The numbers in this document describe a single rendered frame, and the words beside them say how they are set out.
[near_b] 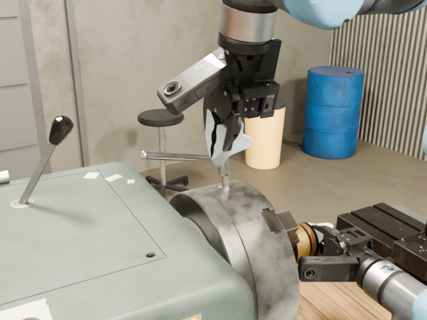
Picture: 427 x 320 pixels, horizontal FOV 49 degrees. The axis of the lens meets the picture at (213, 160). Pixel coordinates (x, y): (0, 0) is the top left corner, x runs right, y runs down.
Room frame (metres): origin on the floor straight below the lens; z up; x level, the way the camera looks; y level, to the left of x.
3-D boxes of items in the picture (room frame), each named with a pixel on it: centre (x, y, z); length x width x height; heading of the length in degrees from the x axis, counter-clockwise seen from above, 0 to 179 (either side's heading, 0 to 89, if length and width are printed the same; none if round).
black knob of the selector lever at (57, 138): (0.70, 0.24, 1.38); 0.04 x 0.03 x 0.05; 118
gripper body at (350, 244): (0.80, -0.28, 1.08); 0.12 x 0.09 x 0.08; 27
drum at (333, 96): (4.32, -1.13, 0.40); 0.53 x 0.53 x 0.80
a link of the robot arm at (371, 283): (0.72, -0.31, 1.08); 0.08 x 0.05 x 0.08; 117
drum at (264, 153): (3.98, -0.45, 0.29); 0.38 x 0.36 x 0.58; 35
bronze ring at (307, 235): (0.85, -0.16, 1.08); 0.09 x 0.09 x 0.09; 29
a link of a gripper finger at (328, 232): (0.84, -0.23, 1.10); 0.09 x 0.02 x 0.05; 27
